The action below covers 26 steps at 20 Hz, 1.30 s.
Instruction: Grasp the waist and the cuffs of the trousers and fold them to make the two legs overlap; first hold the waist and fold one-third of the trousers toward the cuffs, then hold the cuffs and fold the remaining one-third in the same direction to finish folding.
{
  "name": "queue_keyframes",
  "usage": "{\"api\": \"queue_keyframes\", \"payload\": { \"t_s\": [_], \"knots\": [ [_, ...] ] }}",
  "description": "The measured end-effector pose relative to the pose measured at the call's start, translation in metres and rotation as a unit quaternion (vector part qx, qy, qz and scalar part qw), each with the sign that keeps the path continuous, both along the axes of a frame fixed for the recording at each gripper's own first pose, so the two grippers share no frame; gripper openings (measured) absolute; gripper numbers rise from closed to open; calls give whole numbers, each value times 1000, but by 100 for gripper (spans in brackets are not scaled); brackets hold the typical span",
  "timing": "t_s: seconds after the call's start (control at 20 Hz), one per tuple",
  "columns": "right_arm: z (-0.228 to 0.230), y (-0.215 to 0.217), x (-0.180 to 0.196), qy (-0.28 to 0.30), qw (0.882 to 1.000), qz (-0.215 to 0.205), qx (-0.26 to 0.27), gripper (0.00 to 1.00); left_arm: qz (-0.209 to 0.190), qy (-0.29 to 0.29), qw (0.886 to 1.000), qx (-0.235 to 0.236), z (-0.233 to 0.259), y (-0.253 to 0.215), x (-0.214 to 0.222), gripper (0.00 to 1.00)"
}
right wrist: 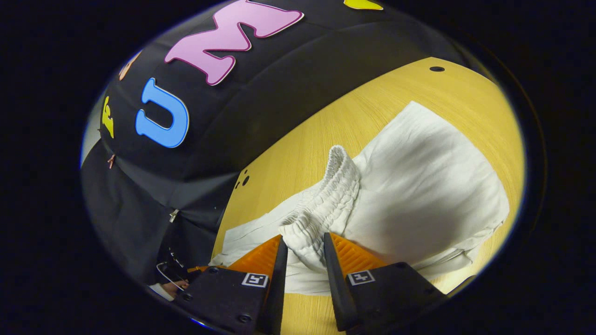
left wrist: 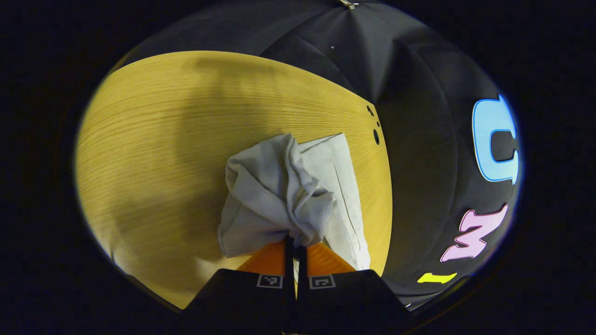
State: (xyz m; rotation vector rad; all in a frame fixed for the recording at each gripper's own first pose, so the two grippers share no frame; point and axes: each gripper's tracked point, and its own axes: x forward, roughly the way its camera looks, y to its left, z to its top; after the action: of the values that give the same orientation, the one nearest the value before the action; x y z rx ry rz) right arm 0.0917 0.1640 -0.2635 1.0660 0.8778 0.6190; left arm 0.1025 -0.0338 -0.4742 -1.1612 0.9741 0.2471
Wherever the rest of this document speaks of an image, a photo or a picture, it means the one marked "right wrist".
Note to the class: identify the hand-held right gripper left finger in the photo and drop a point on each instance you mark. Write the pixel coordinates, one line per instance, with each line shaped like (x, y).
(274, 288)

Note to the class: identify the black backdrop cloth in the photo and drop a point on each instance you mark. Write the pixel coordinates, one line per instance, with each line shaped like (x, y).
(260, 83)

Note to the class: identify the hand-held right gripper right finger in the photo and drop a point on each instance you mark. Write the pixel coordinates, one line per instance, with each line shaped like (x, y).
(336, 288)

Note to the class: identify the white jeans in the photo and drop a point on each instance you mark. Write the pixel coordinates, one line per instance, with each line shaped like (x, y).
(419, 186)

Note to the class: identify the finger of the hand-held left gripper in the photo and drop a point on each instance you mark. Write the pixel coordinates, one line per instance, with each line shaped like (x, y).
(205, 268)

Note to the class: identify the row of small metal clips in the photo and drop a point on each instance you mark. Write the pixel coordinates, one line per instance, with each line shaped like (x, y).
(111, 161)

